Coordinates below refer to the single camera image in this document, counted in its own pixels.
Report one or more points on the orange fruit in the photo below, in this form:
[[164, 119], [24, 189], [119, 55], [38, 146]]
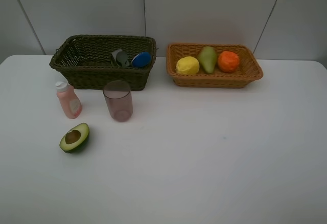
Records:
[[228, 61]]

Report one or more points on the orange wicker basket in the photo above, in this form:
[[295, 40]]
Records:
[[248, 71]]

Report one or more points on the green red pear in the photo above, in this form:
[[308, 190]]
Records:
[[207, 57]]

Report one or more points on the white bottle blue cap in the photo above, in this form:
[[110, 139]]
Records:
[[141, 60]]

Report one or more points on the pink bottle white cap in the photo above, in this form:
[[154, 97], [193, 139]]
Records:
[[69, 101]]

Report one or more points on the translucent pink cup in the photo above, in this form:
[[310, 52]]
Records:
[[118, 98]]

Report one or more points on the yellow lemon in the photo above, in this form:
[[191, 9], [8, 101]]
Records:
[[187, 66]]

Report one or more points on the halved avocado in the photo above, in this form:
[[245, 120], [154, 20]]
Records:
[[76, 139]]

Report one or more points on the black pump dispenser bottle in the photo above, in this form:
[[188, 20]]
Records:
[[120, 58]]

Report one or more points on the dark brown wicker basket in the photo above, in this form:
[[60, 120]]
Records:
[[86, 61]]

